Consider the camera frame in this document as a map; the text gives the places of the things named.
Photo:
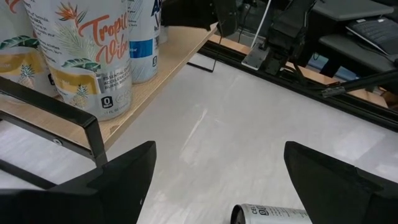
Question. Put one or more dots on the grey side table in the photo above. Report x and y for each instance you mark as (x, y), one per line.
(351, 7)

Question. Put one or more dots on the wooden shelf black metal legs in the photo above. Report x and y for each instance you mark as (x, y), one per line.
(174, 53)

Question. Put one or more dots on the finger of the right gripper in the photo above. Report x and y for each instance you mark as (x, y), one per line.
(227, 15)

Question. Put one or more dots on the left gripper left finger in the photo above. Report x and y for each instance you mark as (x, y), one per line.
(93, 193)

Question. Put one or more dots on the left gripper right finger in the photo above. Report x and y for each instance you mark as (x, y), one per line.
(335, 193)

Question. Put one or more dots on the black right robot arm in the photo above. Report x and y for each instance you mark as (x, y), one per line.
(286, 31)

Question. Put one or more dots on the white glossy table mat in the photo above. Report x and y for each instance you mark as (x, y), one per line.
(233, 124)

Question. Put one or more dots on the laptop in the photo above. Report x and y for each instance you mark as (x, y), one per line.
(376, 34)

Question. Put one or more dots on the Celsius Arctic Vibe can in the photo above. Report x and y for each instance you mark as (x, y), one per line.
(143, 40)

